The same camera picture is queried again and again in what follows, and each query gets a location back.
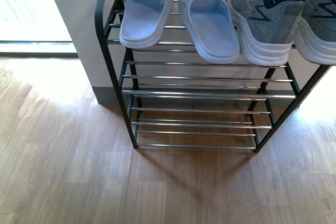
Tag light blue slipper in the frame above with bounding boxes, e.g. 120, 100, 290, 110
178, 0, 240, 64
119, 0, 174, 49

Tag grey knit sneaker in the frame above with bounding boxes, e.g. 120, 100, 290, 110
228, 0, 305, 67
295, 0, 335, 66

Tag dark window frame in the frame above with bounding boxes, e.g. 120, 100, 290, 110
1, 40, 78, 58

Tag black metal shoe rack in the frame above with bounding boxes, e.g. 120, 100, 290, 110
94, 0, 330, 152

